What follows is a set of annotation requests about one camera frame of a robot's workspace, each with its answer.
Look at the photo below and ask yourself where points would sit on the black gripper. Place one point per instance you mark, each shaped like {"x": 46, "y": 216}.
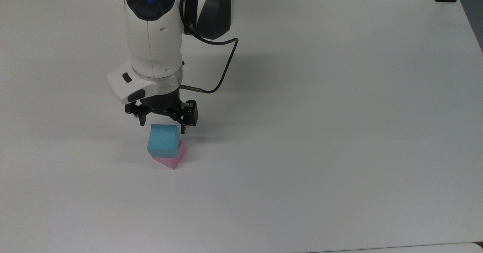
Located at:
{"x": 162, "y": 102}

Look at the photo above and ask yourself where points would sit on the blue foam cube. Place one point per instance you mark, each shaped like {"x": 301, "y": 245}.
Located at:
{"x": 162, "y": 140}

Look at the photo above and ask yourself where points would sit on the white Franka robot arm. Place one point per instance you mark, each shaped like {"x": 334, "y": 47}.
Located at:
{"x": 151, "y": 38}

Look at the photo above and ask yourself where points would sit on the pink foam cube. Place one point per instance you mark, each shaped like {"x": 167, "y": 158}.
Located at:
{"x": 173, "y": 163}

